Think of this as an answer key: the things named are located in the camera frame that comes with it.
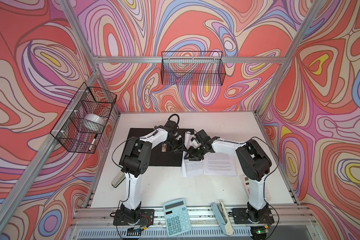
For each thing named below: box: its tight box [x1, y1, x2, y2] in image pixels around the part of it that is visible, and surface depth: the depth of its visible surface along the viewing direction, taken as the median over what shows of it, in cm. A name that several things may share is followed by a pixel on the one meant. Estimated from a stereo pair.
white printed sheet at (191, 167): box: [181, 151, 204, 177], surface depth 92 cm
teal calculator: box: [163, 198, 192, 237], surface depth 73 cm
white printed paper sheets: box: [203, 152, 238, 176], surface depth 93 cm
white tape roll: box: [83, 113, 106, 126], surface depth 75 cm
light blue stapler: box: [211, 200, 234, 236], surface depth 72 cm
